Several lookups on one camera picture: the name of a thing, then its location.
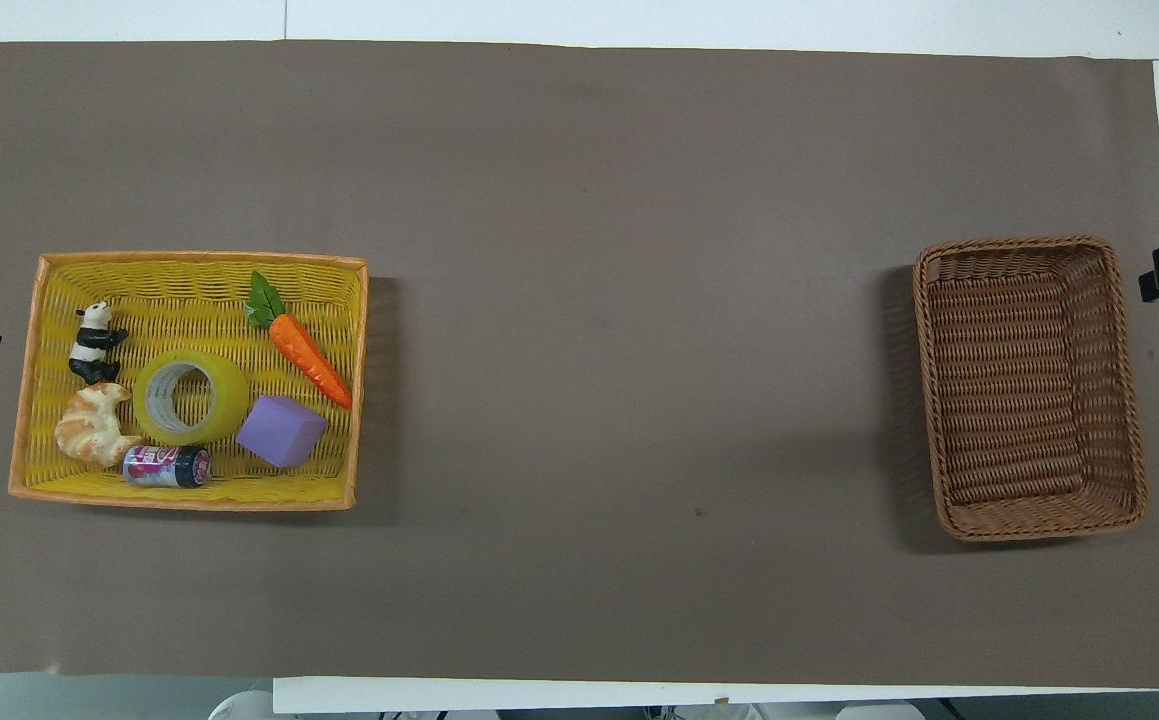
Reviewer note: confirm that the toy panda figure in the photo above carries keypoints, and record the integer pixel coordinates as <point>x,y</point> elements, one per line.
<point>92,345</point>

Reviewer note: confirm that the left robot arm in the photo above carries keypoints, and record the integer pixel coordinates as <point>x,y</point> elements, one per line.
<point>244,706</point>

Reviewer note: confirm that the toy carrot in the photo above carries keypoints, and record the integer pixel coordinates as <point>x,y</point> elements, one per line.
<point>304,350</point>

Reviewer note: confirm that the purple foam cube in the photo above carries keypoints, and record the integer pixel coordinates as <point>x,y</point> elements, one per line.
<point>281,430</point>

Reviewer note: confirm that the yellow wicker basket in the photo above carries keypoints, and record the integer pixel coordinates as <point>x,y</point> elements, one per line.
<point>199,279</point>

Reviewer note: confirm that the brown wicker basket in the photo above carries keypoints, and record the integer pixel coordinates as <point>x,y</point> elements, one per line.
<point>1029,400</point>

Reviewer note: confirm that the yellow tape roll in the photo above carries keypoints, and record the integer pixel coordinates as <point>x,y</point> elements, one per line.
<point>229,400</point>

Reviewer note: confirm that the small drink can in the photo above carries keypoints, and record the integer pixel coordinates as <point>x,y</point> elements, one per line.
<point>165,466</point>

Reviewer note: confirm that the toy croissant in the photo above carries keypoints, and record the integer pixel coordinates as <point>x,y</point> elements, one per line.
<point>89,425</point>

